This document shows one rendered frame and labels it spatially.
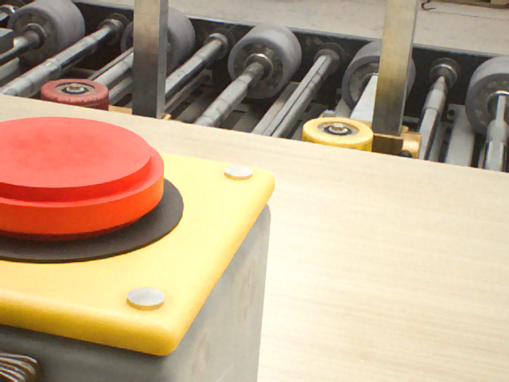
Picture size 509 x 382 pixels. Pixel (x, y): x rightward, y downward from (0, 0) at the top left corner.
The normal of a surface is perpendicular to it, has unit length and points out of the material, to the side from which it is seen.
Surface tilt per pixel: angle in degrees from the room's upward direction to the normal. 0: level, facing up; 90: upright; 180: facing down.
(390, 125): 90
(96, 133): 0
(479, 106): 90
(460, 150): 0
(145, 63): 90
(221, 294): 75
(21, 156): 0
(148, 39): 90
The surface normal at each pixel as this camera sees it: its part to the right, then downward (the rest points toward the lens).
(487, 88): -0.26, 0.37
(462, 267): 0.07, -0.92
